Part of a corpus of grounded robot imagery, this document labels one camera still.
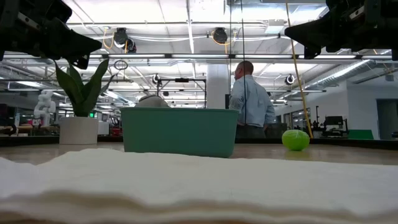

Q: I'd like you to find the black workstation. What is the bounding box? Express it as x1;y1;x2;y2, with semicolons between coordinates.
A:
322;115;349;138

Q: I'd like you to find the hanging black cable loop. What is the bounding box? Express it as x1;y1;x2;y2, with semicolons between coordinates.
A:
113;59;129;71

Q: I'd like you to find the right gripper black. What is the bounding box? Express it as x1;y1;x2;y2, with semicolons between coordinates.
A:
284;0;373;60

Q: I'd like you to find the yellow cable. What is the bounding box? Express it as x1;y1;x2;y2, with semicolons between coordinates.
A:
285;0;314;139

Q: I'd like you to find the white plant pot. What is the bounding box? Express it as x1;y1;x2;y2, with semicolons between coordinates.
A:
58;116;100;146

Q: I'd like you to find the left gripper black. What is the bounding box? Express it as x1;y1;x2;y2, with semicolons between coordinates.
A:
0;0;103;70

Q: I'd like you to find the left arm's black wrist camera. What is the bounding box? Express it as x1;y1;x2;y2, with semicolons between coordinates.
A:
30;0;73;24

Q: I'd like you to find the black metal gantry frame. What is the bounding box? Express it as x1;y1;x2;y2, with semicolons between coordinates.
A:
157;77;208;109

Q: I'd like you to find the green leafy plant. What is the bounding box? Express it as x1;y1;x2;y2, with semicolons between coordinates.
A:
55;58;116;118

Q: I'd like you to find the black aluminium table frame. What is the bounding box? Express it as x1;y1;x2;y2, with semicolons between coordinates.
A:
0;135;398;151

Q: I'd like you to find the white folded cloth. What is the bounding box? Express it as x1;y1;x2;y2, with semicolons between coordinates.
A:
0;147;398;224

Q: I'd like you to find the person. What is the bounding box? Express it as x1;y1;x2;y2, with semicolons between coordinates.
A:
229;60;277;139
135;95;170;108

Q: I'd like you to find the light green round produce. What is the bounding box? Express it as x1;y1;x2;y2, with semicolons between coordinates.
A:
281;129;310;152

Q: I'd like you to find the teal plastic tupperware container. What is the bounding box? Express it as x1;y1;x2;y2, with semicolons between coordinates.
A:
120;106;239;159

